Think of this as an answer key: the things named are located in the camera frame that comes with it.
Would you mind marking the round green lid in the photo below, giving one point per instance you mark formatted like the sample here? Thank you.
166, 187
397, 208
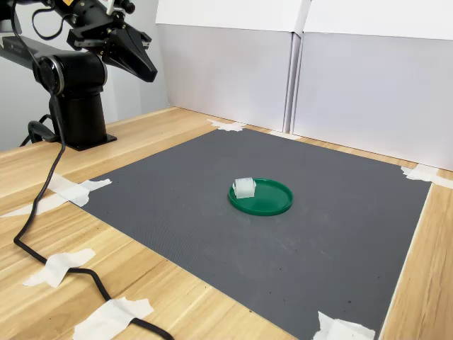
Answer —
270, 200

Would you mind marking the white partition panel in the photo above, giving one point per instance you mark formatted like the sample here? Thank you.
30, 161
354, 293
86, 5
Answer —
382, 92
230, 71

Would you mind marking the small white plastic terminal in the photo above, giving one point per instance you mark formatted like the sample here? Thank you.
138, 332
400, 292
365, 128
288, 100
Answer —
244, 188

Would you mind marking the dark grey mat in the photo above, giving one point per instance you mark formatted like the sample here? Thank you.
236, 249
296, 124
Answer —
247, 255

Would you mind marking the white tape patch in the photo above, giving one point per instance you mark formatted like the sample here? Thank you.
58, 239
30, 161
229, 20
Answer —
421, 174
56, 267
339, 329
109, 318
283, 135
72, 191
226, 125

